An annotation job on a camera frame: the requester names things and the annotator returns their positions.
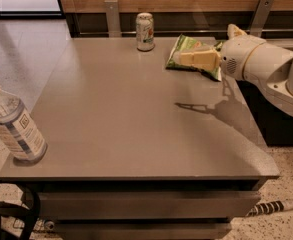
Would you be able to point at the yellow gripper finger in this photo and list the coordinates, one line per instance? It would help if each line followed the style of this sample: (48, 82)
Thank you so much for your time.
(234, 31)
(205, 57)

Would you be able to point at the left metal bracket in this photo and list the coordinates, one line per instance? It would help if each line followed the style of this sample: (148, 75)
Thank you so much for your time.
(113, 18)

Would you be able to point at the metal rail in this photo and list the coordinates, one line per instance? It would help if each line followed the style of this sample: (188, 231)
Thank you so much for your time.
(219, 34)

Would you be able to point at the grey drawer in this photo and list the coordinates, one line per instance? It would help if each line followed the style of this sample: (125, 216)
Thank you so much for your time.
(192, 231)
(146, 205)

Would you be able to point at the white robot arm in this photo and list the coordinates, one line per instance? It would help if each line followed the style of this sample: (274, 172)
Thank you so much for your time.
(270, 69)

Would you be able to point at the right metal bracket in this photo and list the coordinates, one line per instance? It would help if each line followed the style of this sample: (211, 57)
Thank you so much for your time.
(260, 17)

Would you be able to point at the upper grey drawer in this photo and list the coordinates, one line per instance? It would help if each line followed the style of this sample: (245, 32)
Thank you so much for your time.
(146, 205)

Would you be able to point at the lower grey drawer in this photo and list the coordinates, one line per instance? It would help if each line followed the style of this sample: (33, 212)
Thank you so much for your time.
(192, 231)

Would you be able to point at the metal bracket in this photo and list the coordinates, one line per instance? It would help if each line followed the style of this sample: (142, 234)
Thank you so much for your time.
(260, 17)
(113, 18)

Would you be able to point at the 7up soda can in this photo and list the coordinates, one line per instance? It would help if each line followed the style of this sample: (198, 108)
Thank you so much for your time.
(145, 31)

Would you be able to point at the clear plastic water bottle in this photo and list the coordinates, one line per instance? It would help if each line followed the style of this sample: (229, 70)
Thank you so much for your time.
(18, 131)

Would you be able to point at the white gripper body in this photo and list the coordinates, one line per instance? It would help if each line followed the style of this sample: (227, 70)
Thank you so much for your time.
(236, 58)

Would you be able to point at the green chip bag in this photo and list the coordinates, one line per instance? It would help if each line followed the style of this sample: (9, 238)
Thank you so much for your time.
(184, 43)

